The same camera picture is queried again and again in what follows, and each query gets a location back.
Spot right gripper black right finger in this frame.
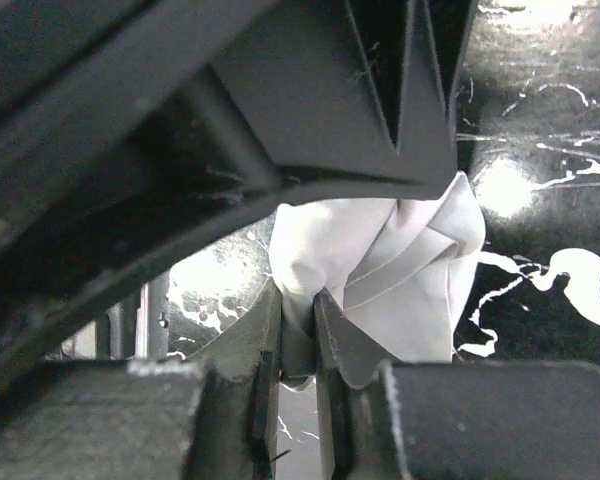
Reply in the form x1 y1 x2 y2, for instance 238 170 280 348
314 292 600 479

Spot grey underwear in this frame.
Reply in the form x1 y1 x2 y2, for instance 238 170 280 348
268 171 486 391

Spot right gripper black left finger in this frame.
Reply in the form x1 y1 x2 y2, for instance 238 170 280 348
0 287 281 479

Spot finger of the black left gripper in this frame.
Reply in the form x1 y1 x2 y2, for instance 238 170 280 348
0 1 460 396

